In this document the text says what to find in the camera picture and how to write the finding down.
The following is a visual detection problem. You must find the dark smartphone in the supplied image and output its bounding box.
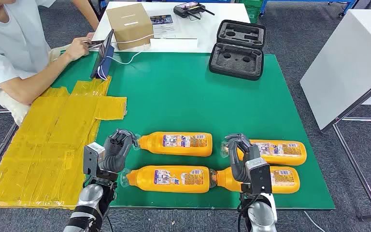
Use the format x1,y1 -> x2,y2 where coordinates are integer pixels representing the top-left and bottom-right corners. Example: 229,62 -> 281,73
82,40 -> 104,49

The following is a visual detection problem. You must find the yellow taped cardboard sheet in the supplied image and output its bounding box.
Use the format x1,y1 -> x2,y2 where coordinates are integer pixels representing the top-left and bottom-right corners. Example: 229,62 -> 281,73
0,76 -> 128,210

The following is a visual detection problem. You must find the tablet in blue case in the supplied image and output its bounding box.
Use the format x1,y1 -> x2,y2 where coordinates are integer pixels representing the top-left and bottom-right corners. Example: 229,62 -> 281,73
90,29 -> 115,81

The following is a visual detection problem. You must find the person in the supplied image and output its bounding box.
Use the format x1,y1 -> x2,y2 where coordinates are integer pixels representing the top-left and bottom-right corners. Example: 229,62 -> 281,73
0,0 -> 100,126

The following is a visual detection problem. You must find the white floor cable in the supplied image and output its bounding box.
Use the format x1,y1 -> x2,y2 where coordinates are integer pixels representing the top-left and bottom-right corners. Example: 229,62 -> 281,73
303,210 -> 326,232

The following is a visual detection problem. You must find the green plastic crate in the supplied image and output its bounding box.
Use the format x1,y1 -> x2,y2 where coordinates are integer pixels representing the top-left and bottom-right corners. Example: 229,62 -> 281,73
239,0 -> 265,24

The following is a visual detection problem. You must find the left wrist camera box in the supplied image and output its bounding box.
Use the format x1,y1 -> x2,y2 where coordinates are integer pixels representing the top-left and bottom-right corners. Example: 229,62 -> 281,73
83,142 -> 106,177

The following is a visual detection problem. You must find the white flat box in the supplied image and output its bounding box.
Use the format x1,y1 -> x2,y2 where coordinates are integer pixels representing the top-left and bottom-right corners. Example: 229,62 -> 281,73
149,38 -> 199,53

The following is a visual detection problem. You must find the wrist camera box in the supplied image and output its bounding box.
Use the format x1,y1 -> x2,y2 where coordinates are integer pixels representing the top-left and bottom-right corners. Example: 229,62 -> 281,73
83,142 -> 106,177
245,156 -> 273,195

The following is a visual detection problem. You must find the white charging cable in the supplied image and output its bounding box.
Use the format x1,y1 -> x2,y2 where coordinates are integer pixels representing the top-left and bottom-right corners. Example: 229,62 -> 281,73
107,32 -> 156,66

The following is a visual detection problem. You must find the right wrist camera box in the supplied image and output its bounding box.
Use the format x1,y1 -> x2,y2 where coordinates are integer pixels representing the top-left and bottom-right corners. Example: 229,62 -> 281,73
245,156 -> 273,195

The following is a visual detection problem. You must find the person's right hand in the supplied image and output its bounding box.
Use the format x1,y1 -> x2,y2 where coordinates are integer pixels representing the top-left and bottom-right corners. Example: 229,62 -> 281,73
64,37 -> 92,62

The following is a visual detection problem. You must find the blue metal rack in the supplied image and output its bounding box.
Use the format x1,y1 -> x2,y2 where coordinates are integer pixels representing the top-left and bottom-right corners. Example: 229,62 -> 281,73
259,0 -> 357,18

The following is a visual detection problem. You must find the black foam-lined case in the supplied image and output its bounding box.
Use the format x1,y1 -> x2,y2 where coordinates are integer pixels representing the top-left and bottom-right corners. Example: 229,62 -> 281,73
209,19 -> 267,81

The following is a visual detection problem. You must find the brown cardboard box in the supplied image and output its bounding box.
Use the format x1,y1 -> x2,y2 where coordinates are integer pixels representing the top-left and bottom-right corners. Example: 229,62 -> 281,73
105,3 -> 155,51

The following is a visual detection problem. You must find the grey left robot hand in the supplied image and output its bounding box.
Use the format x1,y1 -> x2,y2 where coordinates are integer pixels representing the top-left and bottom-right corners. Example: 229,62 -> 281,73
100,129 -> 139,174

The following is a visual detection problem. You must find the printed leaflet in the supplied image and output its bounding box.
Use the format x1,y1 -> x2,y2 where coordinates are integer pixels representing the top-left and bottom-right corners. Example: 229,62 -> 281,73
149,14 -> 176,33

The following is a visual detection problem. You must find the orange detergent bottle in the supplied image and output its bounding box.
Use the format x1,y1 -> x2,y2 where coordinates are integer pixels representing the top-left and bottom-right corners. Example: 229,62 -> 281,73
120,165 -> 212,194
133,131 -> 214,158
220,139 -> 308,166
209,166 -> 300,195

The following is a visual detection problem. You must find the white tilted table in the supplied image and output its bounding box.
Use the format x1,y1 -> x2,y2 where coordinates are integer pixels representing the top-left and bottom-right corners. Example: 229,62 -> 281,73
300,9 -> 371,131

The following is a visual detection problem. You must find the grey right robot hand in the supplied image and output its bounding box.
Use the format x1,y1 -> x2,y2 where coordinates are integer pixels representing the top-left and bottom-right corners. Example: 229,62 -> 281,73
224,133 -> 254,184

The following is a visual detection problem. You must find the black remote controller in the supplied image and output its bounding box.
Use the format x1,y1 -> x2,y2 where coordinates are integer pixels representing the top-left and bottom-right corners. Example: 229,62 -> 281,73
173,1 -> 215,20

